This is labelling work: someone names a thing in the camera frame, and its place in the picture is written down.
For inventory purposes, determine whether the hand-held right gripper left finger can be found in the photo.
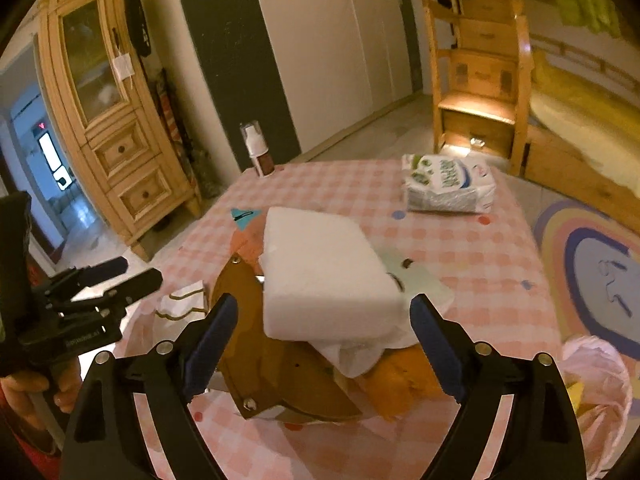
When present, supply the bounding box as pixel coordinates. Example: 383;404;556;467
60;292;241;480

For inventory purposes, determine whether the white paper note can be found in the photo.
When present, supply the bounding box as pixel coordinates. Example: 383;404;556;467
110;52;135;81

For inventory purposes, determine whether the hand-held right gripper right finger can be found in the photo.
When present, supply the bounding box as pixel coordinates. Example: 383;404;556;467
409;293;587;480

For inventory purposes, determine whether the wooden staircase with drawers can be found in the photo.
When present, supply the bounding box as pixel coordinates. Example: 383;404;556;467
419;0;534;177

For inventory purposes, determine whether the pink plastic bag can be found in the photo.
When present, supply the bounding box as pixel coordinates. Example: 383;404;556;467
559;334;635;480

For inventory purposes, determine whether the dark patterned cloth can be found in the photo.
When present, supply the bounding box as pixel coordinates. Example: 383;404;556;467
152;66;229;206

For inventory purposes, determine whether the crumpled white gold-trimmed napkin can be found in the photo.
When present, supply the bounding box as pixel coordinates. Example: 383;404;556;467
151;281;209;322

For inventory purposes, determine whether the rainbow oval rug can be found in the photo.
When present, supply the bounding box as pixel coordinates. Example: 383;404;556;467
532;198;640;362

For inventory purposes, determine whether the white wardrobe with round holes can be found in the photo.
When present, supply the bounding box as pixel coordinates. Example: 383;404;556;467
244;0;427;157

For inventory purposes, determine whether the wooden bunk bed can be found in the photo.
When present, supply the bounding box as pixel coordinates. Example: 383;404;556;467
517;0;640;235

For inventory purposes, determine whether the pink checkered tablecloth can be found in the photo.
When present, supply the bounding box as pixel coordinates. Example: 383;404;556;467
116;160;565;480

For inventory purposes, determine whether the white tissue pack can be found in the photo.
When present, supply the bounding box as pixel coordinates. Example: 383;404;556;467
401;153;497;215

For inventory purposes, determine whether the white foam block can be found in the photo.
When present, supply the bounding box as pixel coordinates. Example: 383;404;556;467
259;206;407;345

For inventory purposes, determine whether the brown spray bottle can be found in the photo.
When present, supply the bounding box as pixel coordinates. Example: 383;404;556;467
238;120;275;179

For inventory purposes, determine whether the black hanging bag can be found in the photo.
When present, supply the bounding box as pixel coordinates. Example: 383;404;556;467
121;0;154;59

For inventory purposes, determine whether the white paper sheet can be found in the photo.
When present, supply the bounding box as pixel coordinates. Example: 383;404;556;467
309;327;416;379

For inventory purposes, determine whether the person's left hand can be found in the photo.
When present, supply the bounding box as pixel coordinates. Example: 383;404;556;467
0;357;85;456

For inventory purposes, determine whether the orange cloth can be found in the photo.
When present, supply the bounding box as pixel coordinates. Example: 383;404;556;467
229;217;453;413

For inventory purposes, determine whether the brown leather pouch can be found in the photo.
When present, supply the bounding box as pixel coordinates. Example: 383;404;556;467
212;254;363;423

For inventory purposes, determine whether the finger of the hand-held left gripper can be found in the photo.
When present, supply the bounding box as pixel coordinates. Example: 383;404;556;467
47;256;131;292
100;268;165;307

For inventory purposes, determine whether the wooden glass-door cabinet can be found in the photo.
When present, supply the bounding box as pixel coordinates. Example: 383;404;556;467
32;0;205;262

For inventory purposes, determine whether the light green card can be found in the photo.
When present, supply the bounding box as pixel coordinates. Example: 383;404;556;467
376;246;456;322

